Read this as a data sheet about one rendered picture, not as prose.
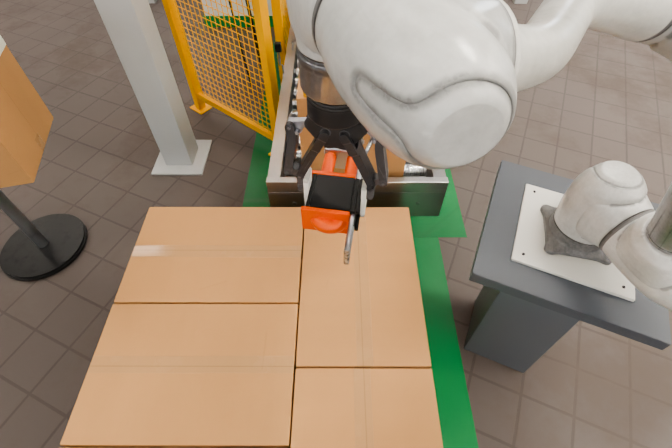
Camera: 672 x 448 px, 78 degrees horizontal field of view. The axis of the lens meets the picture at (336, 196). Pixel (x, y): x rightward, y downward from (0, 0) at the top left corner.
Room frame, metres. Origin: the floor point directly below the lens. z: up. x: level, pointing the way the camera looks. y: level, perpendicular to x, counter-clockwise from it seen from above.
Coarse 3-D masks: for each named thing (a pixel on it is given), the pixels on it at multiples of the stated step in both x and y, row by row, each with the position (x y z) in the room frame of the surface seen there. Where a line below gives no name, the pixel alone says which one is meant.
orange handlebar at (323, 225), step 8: (328, 152) 0.52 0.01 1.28; (328, 160) 0.50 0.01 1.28; (352, 160) 0.50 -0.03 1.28; (328, 168) 0.49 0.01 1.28; (352, 168) 0.49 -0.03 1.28; (312, 224) 0.38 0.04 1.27; (320, 224) 0.37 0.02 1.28; (328, 224) 0.37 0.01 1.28; (336, 224) 0.37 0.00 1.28; (344, 224) 0.37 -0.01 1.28; (328, 232) 0.36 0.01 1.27; (336, 232) 0.36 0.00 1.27
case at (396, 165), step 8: (296, 96) 1.15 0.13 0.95; (304, 104) 1.13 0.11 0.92; (304, 112) 1.13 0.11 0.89; (304, 128) 1.13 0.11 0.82; (304, 136) 1.13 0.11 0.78; (312, 136) 1.13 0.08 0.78; (368, 136) 1.13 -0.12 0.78; (304, 144) 1.13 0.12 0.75; (304, 152) 1.13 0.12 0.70; (320, 152) 1.13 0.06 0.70; (368, 152) 1.13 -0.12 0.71; (320, 160) 1.13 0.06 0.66; (392, 160) 1.13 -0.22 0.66; (400, 160) 1.13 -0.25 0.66; (312, 168) 1.13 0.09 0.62; (320, 168) 1.13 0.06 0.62; (336, 168) 1.13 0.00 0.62; (376, 168) 1.13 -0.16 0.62; (392, 168) 1.13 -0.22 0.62; (400, 168) 1.13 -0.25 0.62; (392, 176) 1.13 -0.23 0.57; (400, 176) 1.13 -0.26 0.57
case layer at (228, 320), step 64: (192, 256) 0.78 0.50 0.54; (256, 256) 0.78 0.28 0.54; (320, 256) 0.78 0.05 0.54; (384, 256) 0.78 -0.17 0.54; (128, 320) 0.54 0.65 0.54; (192, 320) 0.54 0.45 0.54; (256, 320) 0.54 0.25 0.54; (320, 320) 0.54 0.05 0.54; (384, 320) 0.54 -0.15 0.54; (128, 384) 0.35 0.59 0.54; (192, 384) 0.35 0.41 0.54; (256, 384) 0.35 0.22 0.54; (320, 384) 0.35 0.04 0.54; (384, 384) 0.35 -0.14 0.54
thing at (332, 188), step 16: (320, 176) 0.45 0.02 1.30; (336, 176) 0.45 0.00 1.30; (352, 176) 0.45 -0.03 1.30; (320, 192) 0.42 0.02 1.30; (336, 192) 0.42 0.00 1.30; (352, 192) 0.42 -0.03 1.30; (304, 208) 0.39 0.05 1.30; (320, 208) 0.39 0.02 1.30; (336, 208) 0.39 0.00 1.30; (304, 224) 0.39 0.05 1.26
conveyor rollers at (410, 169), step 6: (294, 90) 1.75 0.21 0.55; (294, 96) 1.73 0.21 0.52; (294, 102) 1.65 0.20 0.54; (294, 108) 1.64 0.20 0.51; (300, 150) 1.31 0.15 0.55; (300, 156) 1.28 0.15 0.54; (408, 168) 1.20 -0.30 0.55; (414, 168) 1.20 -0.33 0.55; (420, 168) 1.20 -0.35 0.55; (408, 174) 1.19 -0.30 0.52; (414, 174) 1.19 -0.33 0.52; (420, 174) 1.19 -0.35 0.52
